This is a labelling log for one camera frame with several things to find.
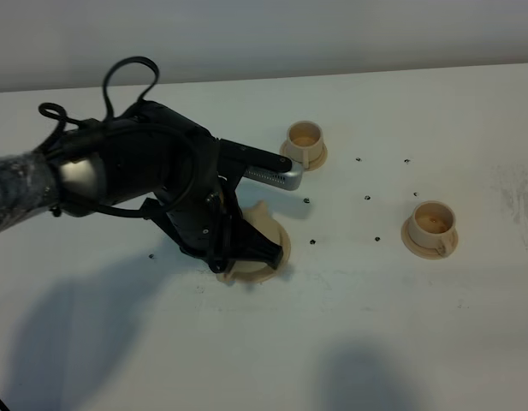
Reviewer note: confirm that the beige teacup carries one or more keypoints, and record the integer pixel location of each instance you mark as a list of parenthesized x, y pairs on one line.
[(304, 142), (434, 216)]

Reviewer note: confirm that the beige cup saucer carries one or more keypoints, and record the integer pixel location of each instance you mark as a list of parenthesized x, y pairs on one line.
[(427, 245), (313, 165)]

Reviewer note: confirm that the beige near cup saucer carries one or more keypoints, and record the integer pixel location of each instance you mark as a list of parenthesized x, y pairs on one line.
[(427, 245)]

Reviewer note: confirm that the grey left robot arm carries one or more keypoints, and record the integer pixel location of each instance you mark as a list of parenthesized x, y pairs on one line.
[(29, 185)]

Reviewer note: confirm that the beige far teacup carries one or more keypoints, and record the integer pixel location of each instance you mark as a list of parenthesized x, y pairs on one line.
[(304, 142)]

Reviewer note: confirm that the beige far cup saucer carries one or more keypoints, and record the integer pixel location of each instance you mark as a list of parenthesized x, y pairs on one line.
[(313, 165)]

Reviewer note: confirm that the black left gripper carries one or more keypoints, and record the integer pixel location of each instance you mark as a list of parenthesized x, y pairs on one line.
[(152, 163)]

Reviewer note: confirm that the beige teapot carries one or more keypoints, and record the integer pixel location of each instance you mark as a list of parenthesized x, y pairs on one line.
[(260, 218)]

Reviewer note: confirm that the beige near teacup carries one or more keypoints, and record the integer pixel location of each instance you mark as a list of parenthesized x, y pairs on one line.
[(434, 216)]

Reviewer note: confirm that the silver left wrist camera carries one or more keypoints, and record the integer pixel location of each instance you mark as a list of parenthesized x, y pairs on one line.
[(237, 161)]

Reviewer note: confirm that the beige teapot saucer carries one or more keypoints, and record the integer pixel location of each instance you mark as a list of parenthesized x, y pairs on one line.
[(265, 273)]

